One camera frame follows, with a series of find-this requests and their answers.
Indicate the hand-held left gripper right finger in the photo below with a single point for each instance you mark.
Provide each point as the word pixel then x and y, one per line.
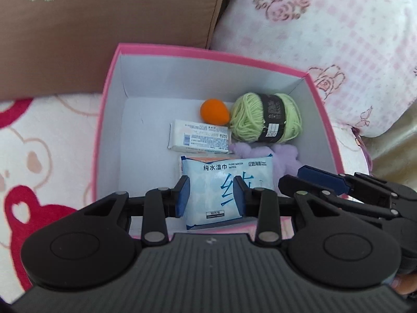
pixel 240 196

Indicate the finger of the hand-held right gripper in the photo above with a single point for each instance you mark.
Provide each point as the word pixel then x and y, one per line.
pixel 290 182
pixel 322 179

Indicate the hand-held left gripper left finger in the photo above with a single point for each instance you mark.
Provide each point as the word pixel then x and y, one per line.
pixel 183 196

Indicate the purple plush toy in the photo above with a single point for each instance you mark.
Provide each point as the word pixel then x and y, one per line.
pixel 283 156

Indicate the blue wet wipes pack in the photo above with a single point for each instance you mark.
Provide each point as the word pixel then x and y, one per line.
pixel 211 182

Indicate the white tissue packet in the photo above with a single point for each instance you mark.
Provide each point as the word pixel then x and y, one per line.
pixel 198 137

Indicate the orange makeup sponge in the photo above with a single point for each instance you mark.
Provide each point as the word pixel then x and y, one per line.
pixel 213 112

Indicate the pink cardboard box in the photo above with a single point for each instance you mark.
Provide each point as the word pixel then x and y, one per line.
pixel 110 130

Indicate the green yarn ball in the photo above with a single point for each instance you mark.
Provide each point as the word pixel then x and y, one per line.
pixel 251 117

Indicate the beige cloth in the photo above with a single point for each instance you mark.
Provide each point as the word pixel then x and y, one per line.
pixel 394 143

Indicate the bear printed blanket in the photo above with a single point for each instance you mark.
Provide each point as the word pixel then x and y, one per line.
pixel 49 169

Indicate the pink checkered pillow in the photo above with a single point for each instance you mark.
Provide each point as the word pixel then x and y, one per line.
pixel 325 32

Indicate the brown pillow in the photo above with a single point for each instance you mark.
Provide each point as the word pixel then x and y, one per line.
pixel 114 16

